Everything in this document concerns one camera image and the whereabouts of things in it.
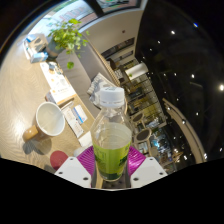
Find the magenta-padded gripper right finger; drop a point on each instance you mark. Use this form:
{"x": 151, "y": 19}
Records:
{"x": 146, "y": 169}

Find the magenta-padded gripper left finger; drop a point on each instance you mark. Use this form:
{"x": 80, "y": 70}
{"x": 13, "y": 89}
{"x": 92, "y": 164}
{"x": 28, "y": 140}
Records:
{"x": 75, "y": 170}

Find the green-labelled drink bottle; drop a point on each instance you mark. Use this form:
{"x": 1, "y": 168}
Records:
{"x": 111, "y": 150}

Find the flat round red coaster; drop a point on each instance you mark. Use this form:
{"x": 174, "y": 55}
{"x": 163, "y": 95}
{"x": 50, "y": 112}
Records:
{"x": 58, "y": 159}

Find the group of dining chairs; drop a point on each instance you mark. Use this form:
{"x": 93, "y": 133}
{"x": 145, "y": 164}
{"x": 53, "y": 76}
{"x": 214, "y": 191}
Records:
{"x": 143, "y": 135}

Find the white paper sheet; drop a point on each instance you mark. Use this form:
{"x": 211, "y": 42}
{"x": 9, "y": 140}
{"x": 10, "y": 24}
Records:
{"x": 74, "y": 125}

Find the mustard brown ceramic mug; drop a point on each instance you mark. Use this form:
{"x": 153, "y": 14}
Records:
{"x": 50, "y": 120}

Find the white printed booklet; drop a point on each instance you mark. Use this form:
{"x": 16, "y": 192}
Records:
{"x": 60, "y": 85}

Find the group of ceiling lights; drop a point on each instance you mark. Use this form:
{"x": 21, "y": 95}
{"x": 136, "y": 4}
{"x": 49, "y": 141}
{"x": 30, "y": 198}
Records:
{"x": 220, "y": 87}

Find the blue white box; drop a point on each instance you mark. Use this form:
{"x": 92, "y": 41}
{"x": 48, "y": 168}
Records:
{"x": 35, "y": 48}

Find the green potted plant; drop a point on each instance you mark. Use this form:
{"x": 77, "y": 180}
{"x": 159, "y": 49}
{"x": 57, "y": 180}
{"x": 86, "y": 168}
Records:
{"x": 68, "y": 35}

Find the colourful window poster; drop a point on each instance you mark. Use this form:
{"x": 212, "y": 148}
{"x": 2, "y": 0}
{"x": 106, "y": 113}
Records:
{"x": 116, "y": 3}

